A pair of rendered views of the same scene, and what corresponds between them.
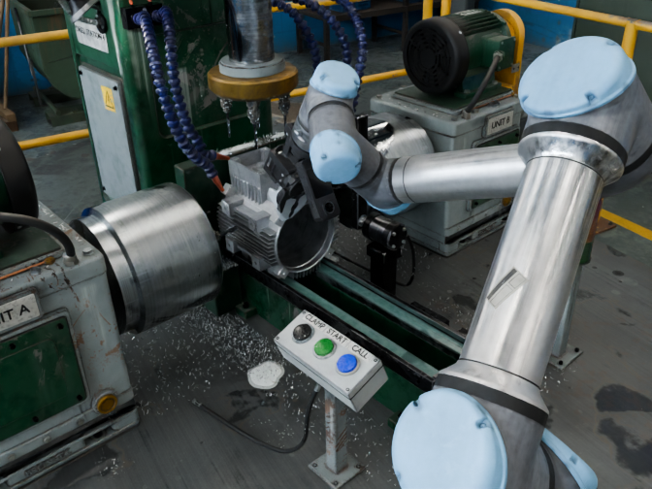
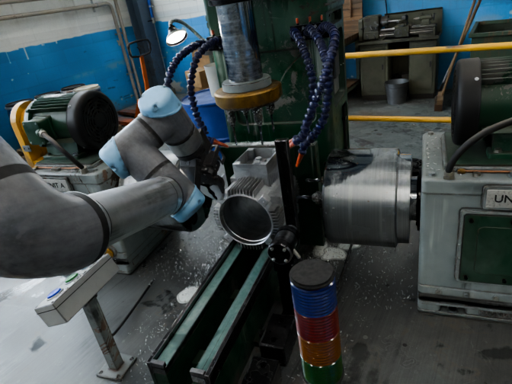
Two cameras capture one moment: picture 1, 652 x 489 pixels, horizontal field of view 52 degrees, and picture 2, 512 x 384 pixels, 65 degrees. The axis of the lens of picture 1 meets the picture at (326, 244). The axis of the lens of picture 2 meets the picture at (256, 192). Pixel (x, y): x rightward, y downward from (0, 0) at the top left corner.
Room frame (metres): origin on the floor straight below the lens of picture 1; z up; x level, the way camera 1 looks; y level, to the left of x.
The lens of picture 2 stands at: (0.86, -0.83, 1.55)
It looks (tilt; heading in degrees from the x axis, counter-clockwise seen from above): 26 degrees down; 65
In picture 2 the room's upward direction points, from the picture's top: 10 degrees counter-clockwise
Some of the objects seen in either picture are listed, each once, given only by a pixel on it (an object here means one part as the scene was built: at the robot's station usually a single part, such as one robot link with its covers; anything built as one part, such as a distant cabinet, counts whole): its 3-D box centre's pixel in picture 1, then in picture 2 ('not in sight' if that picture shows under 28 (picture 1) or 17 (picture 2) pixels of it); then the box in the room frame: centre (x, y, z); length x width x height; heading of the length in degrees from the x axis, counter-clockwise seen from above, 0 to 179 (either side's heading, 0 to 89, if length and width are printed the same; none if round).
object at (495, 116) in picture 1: (449, 158); (494, 220); (1.69, -0.34, 0.99); 0.35 x 0.31 x 0.37; 131
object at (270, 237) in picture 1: (277, 220); (258, 203); (1.29, 0.10, 1.02); 0.20 x 0.19 x 0.19; 39
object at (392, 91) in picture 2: not in sight; (396, 91); (4.82, 2.98, 0.14); 0.30 x 0.30 x 0.27
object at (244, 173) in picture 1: (264, 176); (258, 167); (1.32, 0.13, 1.11); 0.12 x 0.11 x 0.07; 39
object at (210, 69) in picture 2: not in sight; (219, 79); (2.10, 2.20, 0.99); 0.24 x 0.22 x 0.24; 120
